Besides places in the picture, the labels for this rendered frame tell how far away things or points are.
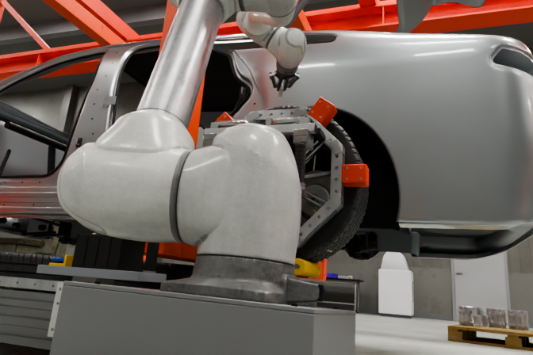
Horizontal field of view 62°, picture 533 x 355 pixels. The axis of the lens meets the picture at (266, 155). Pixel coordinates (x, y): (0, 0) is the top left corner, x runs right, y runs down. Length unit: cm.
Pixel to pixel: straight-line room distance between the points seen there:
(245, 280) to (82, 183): 29
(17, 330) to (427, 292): 965
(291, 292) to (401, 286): 957
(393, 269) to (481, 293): 200
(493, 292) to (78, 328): 1069
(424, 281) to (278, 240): 1047
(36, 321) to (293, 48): 155
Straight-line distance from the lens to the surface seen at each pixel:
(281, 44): 163
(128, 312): 64
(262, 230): 64
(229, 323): 57
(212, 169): 67
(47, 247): 968
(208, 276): 65
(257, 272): 64
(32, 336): 224
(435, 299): 1108
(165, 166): 69
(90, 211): 74
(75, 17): 449
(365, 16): 493
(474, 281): 1110
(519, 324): 622
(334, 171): 165
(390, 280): 1023
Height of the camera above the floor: 44
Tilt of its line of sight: 16 degrees up
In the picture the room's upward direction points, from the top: 4 degrees clockwise
